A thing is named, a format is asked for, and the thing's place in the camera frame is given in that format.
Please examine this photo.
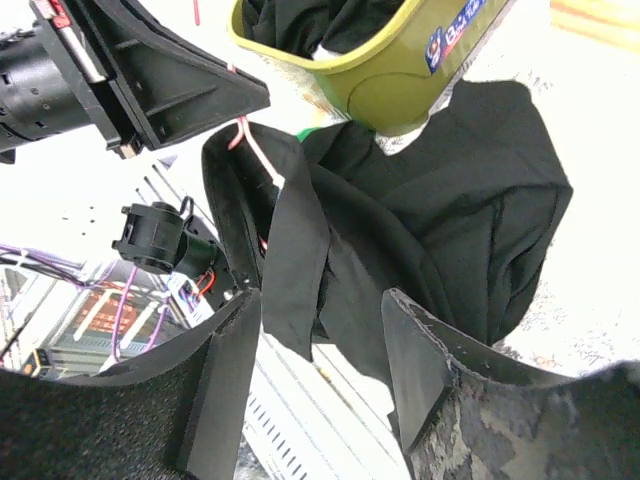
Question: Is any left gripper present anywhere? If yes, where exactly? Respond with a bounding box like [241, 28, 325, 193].
[1, 1, 270, 164]

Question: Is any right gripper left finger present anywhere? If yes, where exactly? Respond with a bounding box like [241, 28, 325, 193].
[1, 290, 261, 479]

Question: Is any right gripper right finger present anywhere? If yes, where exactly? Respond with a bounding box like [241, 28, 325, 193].
[381, 289, 639, 479]

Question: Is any white shirt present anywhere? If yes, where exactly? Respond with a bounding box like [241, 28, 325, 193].
[312, 44, 343, 62]

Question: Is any green cloth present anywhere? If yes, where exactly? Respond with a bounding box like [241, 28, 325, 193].
[296, 127, 323, 142]

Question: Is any olive green plastic basket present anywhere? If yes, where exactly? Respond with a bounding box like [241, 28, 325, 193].
[228, 0, 513, 136]

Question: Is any floral table mat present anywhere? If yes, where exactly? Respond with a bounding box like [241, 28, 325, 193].
[489, 62, 639, 377]

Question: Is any aluminium rail frame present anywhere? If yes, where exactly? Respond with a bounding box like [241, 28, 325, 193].
[1, 161, 409, 479]

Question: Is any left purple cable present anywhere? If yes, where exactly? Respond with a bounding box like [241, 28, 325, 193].
[0, 242, 171, 361]

